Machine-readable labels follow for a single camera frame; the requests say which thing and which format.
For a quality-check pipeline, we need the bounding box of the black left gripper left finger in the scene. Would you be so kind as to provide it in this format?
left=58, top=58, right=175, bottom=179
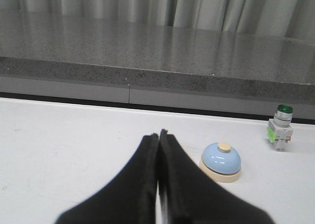
left=56, top=134, right=158, bottom=224

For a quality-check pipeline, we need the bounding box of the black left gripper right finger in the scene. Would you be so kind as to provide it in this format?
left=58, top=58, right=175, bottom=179
left=158, top=129, right=274, bottom=224

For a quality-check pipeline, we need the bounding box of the blue and cream desk bell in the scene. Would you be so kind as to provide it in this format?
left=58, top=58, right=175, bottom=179
left=199, top=142, right=241, bottom=183

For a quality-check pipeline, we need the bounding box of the grey granite counter ledge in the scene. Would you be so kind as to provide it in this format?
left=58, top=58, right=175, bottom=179
left=0, top=10, right=315, bottom=122

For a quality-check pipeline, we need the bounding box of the grey curtain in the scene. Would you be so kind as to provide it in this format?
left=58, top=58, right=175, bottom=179
left=0, top=0, right=315, bottom=40

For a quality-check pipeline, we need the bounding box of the green push button switch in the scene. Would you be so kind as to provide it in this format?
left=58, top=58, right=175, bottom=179
left=267, top=104, right=293, bottom=151

